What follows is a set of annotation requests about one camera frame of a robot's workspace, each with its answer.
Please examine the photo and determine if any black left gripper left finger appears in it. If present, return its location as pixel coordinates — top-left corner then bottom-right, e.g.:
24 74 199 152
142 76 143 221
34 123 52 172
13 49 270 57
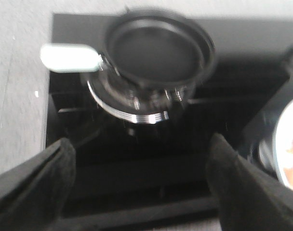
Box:
0 138 76 231

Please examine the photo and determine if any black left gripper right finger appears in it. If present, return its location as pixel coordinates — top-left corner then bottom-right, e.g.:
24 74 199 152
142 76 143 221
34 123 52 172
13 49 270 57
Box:
206 133 293 231

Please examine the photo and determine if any light blue plate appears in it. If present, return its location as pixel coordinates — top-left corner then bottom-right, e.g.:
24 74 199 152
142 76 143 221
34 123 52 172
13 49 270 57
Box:
272 99 293 190

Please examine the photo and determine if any black frying pan mint handle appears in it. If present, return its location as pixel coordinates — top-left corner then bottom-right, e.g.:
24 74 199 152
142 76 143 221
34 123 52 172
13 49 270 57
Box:
40 10 217 89

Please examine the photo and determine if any black glass cooktop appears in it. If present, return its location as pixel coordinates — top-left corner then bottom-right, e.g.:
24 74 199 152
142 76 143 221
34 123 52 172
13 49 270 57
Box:
46 14 293 220

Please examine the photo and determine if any black gas burner left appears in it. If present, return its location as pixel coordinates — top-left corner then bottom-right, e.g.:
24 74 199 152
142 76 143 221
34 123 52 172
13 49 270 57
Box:
81 71 195 124

